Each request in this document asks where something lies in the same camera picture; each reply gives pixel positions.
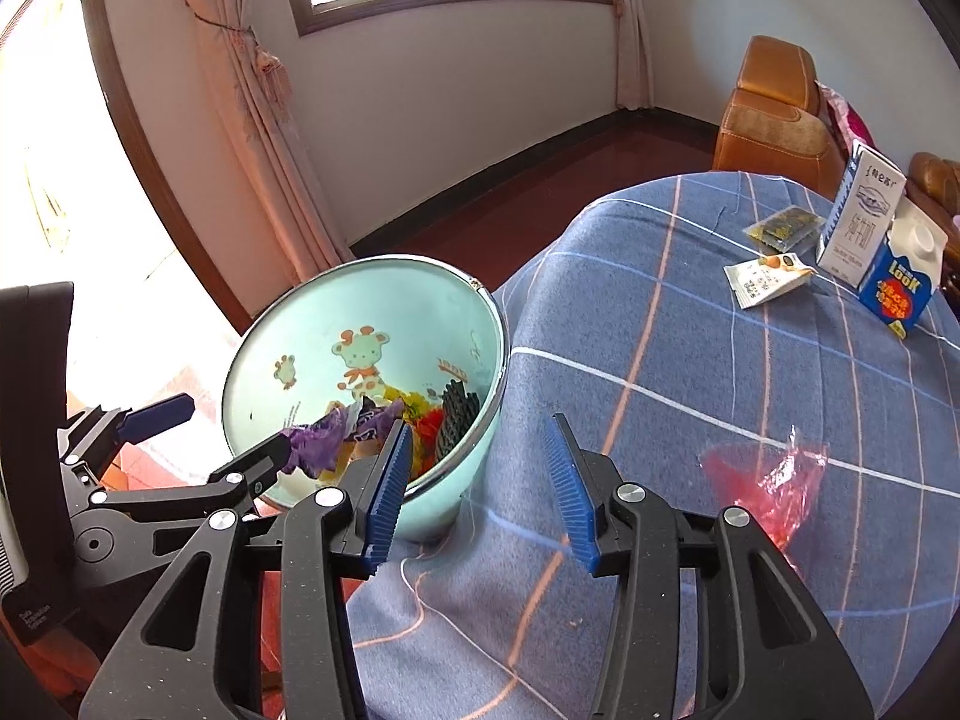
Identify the pink white pillow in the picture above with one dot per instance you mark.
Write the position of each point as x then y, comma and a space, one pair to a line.
851, 124

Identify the white snack packet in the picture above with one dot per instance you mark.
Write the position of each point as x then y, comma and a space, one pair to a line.
761, 281

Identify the dark green snack packet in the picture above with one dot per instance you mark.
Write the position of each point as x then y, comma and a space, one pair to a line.
787, 229

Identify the blue white drink carton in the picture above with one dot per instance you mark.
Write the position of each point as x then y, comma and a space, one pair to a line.
896, 292

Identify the short pink curtain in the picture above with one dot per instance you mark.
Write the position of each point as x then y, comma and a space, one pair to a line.
634, 45

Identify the red plastic bag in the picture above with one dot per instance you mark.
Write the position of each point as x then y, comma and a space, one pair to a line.
780, 480

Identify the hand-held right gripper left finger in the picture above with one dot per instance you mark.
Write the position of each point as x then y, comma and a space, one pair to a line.
390, 495

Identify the brown leather armchair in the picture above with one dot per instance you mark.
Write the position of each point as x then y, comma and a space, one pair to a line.
765, 120

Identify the tall white milk carton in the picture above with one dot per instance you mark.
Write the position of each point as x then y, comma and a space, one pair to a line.
855, 225

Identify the light green cartoon bucket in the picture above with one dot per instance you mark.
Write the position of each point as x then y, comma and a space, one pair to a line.
315, 315

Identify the red foam fruit net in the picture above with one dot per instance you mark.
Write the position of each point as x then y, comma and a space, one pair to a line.
429, 431

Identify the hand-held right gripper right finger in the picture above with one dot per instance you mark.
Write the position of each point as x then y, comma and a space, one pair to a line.
570, 495

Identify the yellow wrapper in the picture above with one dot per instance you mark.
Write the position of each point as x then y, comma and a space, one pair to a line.
409, 403

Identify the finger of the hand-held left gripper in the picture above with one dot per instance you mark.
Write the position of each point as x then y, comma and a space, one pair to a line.
157, 416
255, 461

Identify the long pink curtain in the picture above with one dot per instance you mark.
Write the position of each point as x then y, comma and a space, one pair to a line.
255, 90

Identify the purple plastic wrapper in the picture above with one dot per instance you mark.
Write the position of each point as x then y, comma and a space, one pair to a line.
322, 442

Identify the black foam net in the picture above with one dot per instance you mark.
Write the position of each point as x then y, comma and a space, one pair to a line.
457, 416

